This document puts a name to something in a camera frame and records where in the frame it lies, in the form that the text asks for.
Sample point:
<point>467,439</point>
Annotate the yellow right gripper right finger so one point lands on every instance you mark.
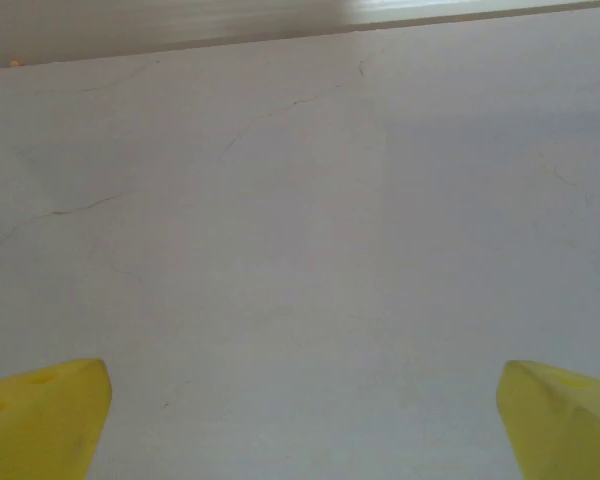
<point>565,430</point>

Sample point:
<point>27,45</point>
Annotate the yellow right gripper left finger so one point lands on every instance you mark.
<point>35,425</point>

